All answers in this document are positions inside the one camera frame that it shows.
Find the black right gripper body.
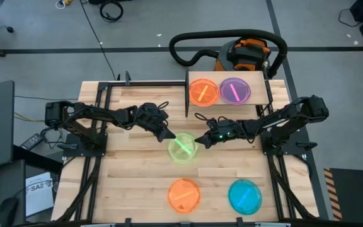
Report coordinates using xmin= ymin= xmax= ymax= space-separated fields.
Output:
xmin=206 ymin=117 xmax=250 ymax=144

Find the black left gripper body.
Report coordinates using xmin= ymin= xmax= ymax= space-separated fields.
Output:
xmin=135 ymin=102 xmax=170 ymax=133

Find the green translucent plastic plate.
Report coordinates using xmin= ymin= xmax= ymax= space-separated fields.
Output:
xmin=167 ymin=131 xmax=200 ymax=164

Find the teal translucent plastic plate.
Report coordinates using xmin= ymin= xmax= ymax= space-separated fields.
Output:
xmin=219 ymin=77 xmax=251 ymax=106
xmin=228 ymin=178 xmax=263 ymax=216

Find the orange translucent plastic plate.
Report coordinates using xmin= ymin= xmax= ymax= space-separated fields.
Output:
xmin=188 ymin=78 xmax=221 ymax=107
xmin=166 ymin=178 xmax=202 ymax=214

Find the wooden shelf with black supports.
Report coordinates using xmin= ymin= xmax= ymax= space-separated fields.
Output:
xmin=184 ymin=67 xmax=275 ymax=118

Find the orange and black vacuum cleaner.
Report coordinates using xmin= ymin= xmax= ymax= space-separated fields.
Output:
xmin=214 ymin=37 xmax=272 ymax=73

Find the black power adapter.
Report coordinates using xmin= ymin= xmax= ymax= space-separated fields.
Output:
xmin=20 ymin=132 xmax=45 ymax=151

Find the black desk bar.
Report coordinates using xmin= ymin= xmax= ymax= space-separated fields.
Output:
xmin=13 ymin=144 xmax=64 ymax=175

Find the white paper sheet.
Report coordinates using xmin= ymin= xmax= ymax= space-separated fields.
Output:
xmin=25 ymin=172 xmax=55 ymax=218

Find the black mat with hazard stripes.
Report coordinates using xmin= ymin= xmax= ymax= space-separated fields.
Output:
xmin=323 ymin=167 xmax=363 ymax=221

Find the black computer mouse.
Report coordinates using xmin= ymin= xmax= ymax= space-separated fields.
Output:
xmin=0 ymin=197 xmax=19 ymax=227

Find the black aluminium table frame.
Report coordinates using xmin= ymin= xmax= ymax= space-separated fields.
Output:
xmin=55 ymin=71 xmax=320 ymax=226

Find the long black floor cable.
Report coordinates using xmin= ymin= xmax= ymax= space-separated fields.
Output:
xmin=79 ymin=0 xmax=117 ymax=80

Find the coiled black cable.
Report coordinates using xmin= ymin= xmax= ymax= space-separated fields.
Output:
xmin=98 ymin=0 xmax=125 ymax=23

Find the yellow plug with white cable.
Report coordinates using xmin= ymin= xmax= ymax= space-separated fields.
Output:
xmin=55 ymin=0 xmax=74 ymax=9

